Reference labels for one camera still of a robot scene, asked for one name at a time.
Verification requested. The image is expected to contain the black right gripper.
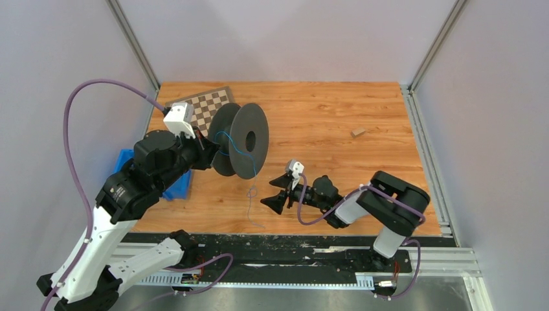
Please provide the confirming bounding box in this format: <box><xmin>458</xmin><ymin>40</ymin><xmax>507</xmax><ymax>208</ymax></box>
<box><xmin>261</xmin><ymin>174</ymin><xmax>328</xmax><ymax>214</ymax></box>

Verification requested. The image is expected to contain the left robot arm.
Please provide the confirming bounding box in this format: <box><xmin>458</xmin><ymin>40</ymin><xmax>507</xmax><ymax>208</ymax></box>
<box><xmin>37</xmin><ymin>130</ymin><xmax>219</xmax><ymax>310</ymax></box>

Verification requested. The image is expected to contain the thin blue cable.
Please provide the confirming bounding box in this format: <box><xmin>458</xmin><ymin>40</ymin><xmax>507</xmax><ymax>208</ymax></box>
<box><xmin>214</xmin><ymin>130</ymin><xmax>267</xmax><ymax>229</ymax></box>

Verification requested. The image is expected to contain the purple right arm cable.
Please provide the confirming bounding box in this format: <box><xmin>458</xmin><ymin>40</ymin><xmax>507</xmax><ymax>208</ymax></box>
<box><xmin>297</xmin><ymin>174</ymin><xmax>426</xmax><ymax>301</ymax></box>

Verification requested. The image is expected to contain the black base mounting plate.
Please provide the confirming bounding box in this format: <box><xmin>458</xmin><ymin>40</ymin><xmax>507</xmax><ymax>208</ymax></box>
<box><xmin>176</xmin><ymin>234</ymin><xmax>412</xmax><ymax>284</ymax></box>

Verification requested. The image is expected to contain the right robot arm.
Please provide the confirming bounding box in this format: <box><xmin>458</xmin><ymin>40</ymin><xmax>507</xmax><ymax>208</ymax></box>
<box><xmin>261</xmin><ymin>170</ymin><xmax>431</xmax><ymax>271</ymax></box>

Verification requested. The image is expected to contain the wooden chessboard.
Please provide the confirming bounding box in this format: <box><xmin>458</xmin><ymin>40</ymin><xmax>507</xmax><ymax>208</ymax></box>
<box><xmin>165</xmin><ymin>86</ymin><xmax>235</xmax><ymax>133</ymax></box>

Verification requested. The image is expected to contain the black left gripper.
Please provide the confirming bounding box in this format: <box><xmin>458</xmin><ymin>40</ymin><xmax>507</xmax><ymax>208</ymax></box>
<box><xmin>155</xmin><ymin>125</ymin><xmax>221</xmax><ymax>192</ymax></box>

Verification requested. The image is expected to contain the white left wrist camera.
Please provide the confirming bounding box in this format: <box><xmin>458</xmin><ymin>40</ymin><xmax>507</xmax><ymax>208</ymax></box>
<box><xmin>163</xmin><ymin>102</ymin><xmax>196</xmax><ymax>139</ymax></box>

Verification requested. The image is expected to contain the blue plastic bin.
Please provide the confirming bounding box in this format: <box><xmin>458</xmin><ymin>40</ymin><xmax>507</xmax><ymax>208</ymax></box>
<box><xmin>112</xmin><ymin>149</ymin><xmax>192</xmax><ymax>201</ymax></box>

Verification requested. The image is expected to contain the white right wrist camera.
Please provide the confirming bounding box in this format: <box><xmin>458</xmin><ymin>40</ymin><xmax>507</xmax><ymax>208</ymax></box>
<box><xmin>285</xmin><ymin>159</ymin><xmax>305</xmax><ymax>190</ymax></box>

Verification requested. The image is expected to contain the aluminium frame rail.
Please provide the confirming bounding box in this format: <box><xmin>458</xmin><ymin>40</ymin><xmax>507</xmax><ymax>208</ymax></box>
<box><xmin>137</xmin><ymin>243</ymin><xmax>493</xmax><ymax>310</ymax></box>

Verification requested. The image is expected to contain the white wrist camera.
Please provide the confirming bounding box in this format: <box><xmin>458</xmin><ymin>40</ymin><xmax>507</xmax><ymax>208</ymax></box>
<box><xmin>285</xmin><ymin>159</ymin><xmax>305</xmax><ymax>190</ymax></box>
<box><xmin>163</xmin><ymin>102</ymin><xmax>196</xmax><ymax>139</ymax></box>

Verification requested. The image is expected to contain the small wooden block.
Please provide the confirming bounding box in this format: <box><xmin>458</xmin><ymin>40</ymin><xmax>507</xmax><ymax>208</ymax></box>
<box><xmin>350</xmin><ymin>128</ymin><xmax>366</xmax><ymax>138</ymax></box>

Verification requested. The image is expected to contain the black perforated cable spool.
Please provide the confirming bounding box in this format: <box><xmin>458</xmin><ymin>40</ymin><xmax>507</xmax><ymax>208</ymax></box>
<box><xmin>208</xmin><ymin>103</ymin><xmax>269</xmax><ymax>179</ymax></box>

